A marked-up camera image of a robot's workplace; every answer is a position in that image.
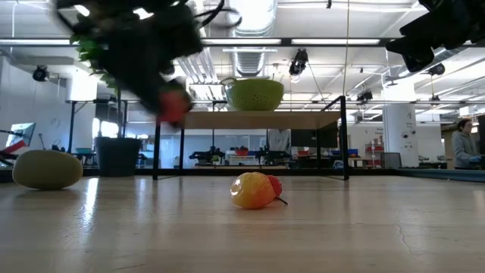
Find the green plant in black pot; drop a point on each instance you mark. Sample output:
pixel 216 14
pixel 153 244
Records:
pixel 117 155

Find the black metal workstation frame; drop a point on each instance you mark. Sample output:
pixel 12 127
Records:
pixel 72 125

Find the yellow-orange peach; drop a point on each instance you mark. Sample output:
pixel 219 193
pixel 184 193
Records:
pixel 252 191

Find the red slanted bar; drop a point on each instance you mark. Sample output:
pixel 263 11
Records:
pixel 11 147

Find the green plastic colander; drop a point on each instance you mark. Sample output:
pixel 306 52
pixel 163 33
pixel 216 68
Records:
pixel 254 96

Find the red strawberry green leaves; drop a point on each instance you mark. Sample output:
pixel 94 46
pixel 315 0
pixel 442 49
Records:
pixel 172 106

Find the black tabletop robot arm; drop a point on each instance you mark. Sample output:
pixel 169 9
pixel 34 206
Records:
pixel 206 155
pixel 271 155

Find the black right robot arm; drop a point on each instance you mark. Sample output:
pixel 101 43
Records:
pixel 430 4

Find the red bowl of fruit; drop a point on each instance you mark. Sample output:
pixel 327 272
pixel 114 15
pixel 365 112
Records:
pixel 241 151

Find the wooden shelf riser black legs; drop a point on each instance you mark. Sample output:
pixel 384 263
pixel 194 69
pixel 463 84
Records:
pixel 250 119

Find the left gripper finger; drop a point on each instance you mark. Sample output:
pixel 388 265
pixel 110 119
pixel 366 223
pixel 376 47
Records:
pixel 146 93
pixel 176 86

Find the silver ventilation duct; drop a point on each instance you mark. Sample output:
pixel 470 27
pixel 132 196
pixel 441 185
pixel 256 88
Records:
pixel 252 62

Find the person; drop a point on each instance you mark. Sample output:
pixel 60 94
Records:
pixel 464 146
pixel 279 140

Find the tilted computer monitor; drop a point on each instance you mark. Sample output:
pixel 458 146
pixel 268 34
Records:
pixel 22 133

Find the white building column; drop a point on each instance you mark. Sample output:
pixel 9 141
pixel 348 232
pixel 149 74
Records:
pixel 399 132

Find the grey chair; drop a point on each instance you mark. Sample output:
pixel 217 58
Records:
pixel 390 160

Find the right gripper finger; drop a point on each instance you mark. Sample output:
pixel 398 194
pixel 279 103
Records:
pixel 443 21
pixel 415 53

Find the black flat screen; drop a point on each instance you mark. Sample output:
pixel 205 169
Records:
pixel 314 138

